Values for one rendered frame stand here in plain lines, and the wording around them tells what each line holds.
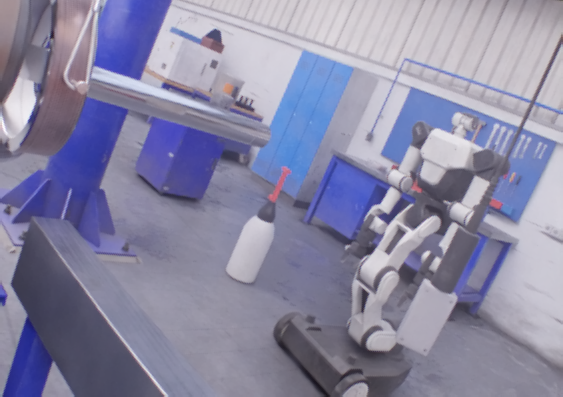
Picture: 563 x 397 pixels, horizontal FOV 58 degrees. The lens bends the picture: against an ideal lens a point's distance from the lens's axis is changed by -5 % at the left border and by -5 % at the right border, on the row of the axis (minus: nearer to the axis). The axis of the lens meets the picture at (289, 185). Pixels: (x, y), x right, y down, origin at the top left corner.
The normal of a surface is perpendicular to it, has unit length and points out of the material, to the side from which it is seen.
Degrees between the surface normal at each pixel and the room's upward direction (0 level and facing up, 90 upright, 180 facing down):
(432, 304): 90
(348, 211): 90
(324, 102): 90
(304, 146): 90
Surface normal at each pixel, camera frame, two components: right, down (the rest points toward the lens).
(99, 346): -0.64, -0.15
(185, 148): 0.64, 0.40
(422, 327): -0.18, 0.10
